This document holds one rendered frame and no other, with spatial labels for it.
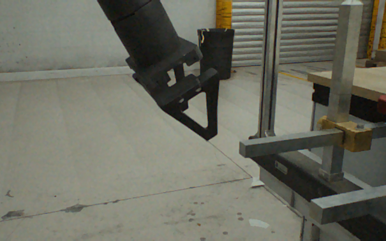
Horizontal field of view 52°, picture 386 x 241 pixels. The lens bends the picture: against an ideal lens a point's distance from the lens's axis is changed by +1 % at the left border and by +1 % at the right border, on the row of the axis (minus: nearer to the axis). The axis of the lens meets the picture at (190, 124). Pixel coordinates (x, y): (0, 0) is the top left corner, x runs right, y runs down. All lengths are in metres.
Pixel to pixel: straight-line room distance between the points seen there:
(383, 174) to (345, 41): 0.44
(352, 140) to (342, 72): 0.16
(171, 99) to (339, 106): 0.67
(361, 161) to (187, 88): 0.96
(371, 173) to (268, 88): 0.39
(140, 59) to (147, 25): 0.04
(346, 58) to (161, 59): 0.63
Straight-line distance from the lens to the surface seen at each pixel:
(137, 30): 0.41
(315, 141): 0.94
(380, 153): 1.24
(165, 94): 0.39
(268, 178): 1.36
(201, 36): 5.80
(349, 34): 0.98
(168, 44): 0.42
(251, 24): 7.02
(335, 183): 1.06
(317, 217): 0.67
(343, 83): 0.99
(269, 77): 1.25
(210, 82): 0.39
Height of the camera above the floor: 1.14
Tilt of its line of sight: 18 degrees down
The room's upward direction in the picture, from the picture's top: straight up
